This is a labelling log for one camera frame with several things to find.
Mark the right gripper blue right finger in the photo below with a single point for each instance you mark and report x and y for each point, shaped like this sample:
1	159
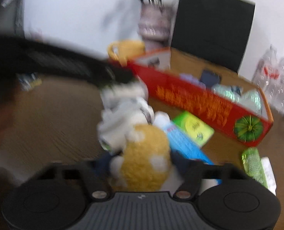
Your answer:
184	168

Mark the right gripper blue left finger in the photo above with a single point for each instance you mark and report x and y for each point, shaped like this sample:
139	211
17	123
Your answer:
102	167

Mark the blue white spray can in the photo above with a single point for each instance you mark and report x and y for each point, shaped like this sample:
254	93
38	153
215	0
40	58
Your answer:
179	142

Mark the yellow white plush toy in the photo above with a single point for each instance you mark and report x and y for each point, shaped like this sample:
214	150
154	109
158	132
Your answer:
145	163

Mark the green plastic packet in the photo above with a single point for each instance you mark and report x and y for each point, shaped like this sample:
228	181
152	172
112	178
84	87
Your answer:
252	165

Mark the green yellow tissue pack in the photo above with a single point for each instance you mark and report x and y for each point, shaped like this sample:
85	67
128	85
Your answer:
195	128

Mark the red cardboard box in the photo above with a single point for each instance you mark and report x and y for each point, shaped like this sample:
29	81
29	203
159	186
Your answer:
160	70

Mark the white tissue pack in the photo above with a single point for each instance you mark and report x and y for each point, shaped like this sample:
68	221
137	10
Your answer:
269	175

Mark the dark blue box item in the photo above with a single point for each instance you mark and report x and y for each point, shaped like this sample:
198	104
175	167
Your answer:
210	78

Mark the teal wrapped packet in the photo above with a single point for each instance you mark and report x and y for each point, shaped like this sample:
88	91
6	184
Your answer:
250	100

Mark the yellow mug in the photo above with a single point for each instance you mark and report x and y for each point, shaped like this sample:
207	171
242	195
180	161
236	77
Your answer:
124	50

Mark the clear water bottle middle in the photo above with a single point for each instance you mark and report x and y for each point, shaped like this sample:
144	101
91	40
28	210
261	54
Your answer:
275	90

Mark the clear water bottle left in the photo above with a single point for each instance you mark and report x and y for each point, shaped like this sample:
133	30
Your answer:
266	68

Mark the black paper bag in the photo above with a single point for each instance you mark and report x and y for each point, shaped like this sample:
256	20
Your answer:
214	30

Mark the patterned flower vase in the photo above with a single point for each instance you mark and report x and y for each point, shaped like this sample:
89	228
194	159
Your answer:
154	26

